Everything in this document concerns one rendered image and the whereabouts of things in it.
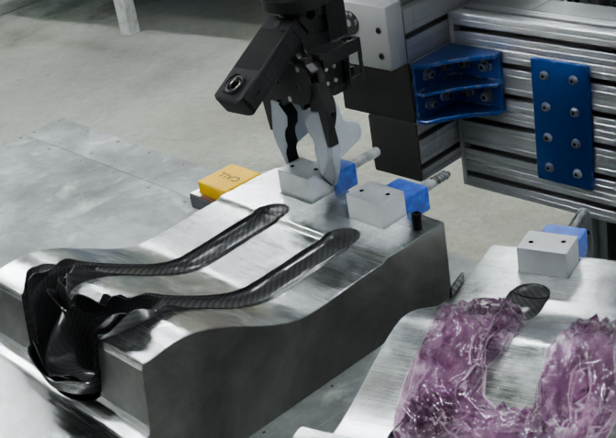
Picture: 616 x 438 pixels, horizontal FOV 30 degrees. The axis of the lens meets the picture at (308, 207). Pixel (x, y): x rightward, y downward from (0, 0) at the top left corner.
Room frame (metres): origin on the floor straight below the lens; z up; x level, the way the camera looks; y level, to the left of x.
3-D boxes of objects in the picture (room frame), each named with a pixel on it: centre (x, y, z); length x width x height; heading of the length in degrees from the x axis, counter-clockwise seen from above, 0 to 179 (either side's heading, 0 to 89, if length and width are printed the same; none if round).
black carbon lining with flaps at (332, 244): (0.97, 0.12, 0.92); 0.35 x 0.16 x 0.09; 129
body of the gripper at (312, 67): (1.17, -0.03, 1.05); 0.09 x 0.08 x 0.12; 129
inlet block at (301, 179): (1.18, -0.04, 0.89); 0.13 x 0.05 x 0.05; 129
